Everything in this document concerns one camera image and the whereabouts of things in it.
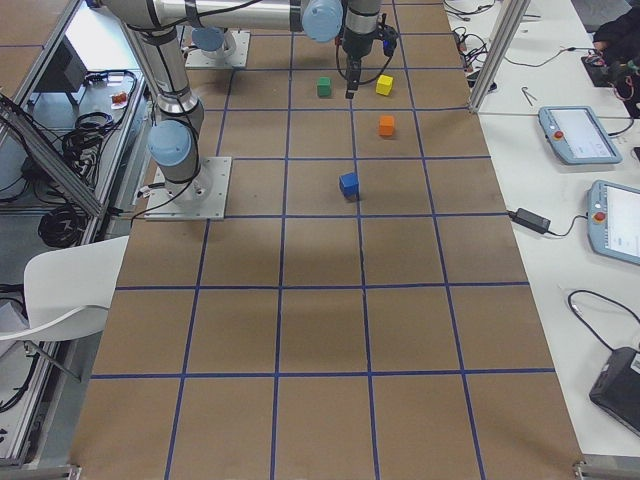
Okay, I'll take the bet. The orange wooden block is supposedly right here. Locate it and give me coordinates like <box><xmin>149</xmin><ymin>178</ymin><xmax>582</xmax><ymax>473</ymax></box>
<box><xmin>378</xmin><ymin>115</ymin><xmax>395</xmax><ymax>138</ymax></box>

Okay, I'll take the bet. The black laptop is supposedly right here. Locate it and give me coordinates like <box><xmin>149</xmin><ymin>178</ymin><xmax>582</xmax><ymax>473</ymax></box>
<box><xmin>589</xmin><ymin>347</ymin><xmax>639</xmax><ymax>435</ymax></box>

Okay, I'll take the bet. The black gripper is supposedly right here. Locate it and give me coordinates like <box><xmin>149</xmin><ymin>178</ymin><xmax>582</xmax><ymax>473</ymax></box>
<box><xmin>342</xmin><ymin>9</ymin><xmax>376</xmax><ymax>99</ymax></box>

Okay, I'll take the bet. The aluminium frame post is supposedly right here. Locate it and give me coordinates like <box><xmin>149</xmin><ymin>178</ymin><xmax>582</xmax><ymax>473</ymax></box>
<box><xmin>468</xmin><ymin>0</ymin><xmax>530</xmax><ymax>113</ymax></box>

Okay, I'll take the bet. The teach pendant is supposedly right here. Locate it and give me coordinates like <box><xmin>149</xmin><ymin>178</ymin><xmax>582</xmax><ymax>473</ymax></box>
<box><xmin>537</xmin><ymin>106</ymin><xmax>622</xmax><ymax>165</ymax></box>
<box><xmin>587</xmin><ymin>180</ymin><xmax>639</xmax><ymax>265</ymax></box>

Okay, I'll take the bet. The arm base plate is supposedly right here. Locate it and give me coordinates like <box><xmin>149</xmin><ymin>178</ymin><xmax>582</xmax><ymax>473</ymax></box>
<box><xmin>143</xmin><ymin>157</ymin><xmax>232</xmax><ymax>221</ymax></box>
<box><xmin>185</xmin><ymin>30</ymin><xmax>251</xmax><ymax>70</ymax></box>

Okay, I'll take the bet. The allen key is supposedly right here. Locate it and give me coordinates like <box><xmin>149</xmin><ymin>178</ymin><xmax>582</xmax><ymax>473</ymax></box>
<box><xmin>521</xmin><ymin>86</ymin><xmax>535</xmax><ymax>106</ymax></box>

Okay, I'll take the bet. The far teach pendant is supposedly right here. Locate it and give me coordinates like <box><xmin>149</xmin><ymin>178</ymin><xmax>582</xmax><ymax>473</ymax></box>
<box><xmin>537</xmin><ymin>106</ymin><xmax>622</xmax><ymax>165</ymax></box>

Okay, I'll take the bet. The black power adapter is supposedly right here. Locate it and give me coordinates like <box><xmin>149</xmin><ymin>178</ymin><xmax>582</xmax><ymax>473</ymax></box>
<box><xmin>508</xmin><ymin>208</ymin><xmax>551</xmax><ymax>234</ymax></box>

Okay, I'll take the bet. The white chair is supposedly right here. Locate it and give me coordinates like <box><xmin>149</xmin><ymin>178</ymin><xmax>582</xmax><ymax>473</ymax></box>
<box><xmin>1</xmin><ymin>236</ymin><xmax>129</xmax><ymax>342</ymax></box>

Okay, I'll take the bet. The near teach pendant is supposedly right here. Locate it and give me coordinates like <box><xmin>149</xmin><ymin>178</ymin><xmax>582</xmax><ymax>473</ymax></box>
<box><xmin>587</xmin><ymin>180</ymin><xmax>639</xmax><ymax>265</ymax></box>

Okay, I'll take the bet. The yellow wooden block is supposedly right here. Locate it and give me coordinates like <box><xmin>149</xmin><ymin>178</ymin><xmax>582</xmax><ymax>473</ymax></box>
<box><xmin>375</xmin><ymin>74</ymin><xmax>394</xmax><ymax>97</ymax></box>

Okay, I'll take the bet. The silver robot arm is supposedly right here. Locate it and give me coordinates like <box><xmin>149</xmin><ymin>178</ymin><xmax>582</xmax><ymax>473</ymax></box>
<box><xmin>105</xmin><ymin>1</ymin><xmax>352</xmax><ymax>206</ymax></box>
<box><xmin>185</xmin><ymin>1</ymin><xmax>395</xmax><ymax>99</ymax></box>

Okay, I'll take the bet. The green wooden block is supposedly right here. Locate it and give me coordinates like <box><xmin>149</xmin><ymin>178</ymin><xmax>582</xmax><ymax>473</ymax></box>
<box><xmin>316</xmin><ymin>76</ymin><xmax>332</xmax><ymax>98</ymax></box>

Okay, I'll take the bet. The blue wooden block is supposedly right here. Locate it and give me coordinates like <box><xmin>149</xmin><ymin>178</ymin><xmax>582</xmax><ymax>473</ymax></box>
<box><xmin>339</xmin><ymin>172</ymin><xmax>359</xmax><ymax>199</ymax></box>

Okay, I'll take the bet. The red snack packet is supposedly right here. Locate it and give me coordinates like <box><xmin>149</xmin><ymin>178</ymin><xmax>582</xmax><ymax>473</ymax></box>
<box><xmin>111</xmin><ymin>91</ymin><xmax>128</xmax><ymax>110</ymax></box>

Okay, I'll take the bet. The brown paper table mat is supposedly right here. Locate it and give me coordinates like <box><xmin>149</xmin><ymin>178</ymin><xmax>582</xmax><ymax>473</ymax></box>
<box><xmin>70</xmin><ymin>1</ymin><xmax>580</xmax><ymax>479</ymax></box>

